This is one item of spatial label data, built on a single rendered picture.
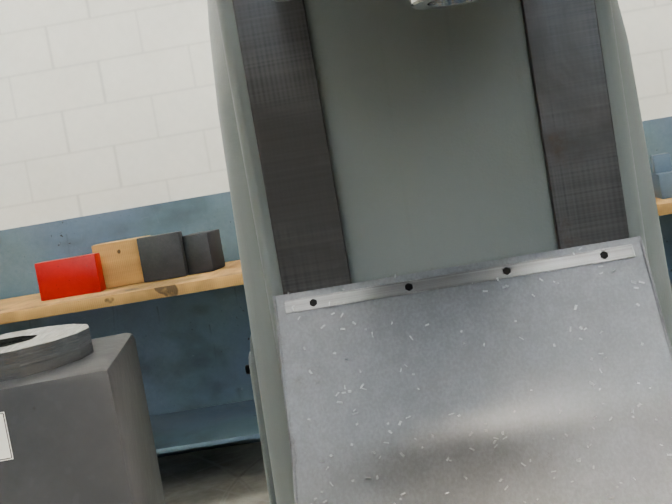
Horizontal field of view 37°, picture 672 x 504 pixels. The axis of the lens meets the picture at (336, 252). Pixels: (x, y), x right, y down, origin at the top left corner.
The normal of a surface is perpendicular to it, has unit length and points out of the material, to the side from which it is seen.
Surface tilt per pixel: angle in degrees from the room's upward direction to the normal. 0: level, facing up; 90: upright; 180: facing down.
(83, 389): 90
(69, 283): 90
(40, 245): 90
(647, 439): 46
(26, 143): 90
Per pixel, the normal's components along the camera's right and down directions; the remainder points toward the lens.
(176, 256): -0.11, 0.10
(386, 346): -0.11, -0.35
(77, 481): 0.11, 0.06
